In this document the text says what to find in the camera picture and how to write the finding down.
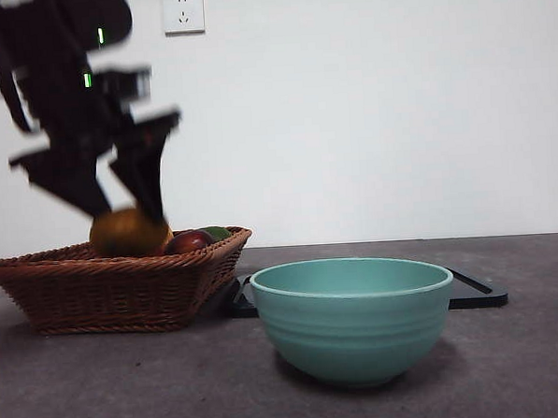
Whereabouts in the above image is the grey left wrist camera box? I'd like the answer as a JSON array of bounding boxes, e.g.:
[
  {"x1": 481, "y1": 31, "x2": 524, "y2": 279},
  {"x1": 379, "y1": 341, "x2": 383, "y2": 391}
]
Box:
[{"x1": 93, "y1": 64, "x2": 154, "y2": 106}]

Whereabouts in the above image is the dark red round fruit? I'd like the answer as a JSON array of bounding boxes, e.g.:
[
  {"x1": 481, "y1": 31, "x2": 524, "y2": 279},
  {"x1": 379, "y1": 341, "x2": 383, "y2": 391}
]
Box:
[{"x1": 164, "y1": 228, "x2": 216, "y2": 256}]

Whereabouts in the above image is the brown wicker basket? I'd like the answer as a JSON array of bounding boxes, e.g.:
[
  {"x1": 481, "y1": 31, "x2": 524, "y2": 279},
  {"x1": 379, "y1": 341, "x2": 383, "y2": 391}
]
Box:
[{"x1": 0, "y1": 224, "x2": 258, "y2": 340}]

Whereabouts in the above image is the white wall socket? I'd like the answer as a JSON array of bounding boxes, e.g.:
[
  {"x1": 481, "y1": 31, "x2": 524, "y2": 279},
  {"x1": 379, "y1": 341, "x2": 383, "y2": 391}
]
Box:
[{"x1": 163, "y1": 0, "x2": 207, "y2": 37}]

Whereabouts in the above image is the teal ceramic bowl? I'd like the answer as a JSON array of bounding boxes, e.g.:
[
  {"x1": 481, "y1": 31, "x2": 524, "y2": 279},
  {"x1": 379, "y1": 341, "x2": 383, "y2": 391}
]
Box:
[{"x1": 247, "y1": 252, "x2": 460, "y2": 394}]

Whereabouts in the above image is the dark green rectangular tray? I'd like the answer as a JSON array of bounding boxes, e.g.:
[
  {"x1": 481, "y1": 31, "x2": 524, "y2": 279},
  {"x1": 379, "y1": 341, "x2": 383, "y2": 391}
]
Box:
[{"x1": 223, "y1": 260, "x2": 509, "y2": 324}]

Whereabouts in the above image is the green fruit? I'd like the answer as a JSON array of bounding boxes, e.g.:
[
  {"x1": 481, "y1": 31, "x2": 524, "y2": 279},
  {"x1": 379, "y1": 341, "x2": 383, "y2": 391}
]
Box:
[{"x1": 199, "y1": 224, "x2": 234, "y2": 245}]

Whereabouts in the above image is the yellow-brown oval fruit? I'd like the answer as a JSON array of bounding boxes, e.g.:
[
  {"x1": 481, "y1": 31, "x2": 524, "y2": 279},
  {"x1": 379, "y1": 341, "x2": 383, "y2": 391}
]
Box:
[{"x1": 87, "y1": 205, "x2": 176, "y2": 260}]

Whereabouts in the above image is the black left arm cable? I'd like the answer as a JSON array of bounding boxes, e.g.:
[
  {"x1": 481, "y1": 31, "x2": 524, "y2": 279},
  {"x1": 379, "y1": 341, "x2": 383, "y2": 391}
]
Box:
[{"x1": 0, "y1": 15, "x2": 31, "y2": 134}]

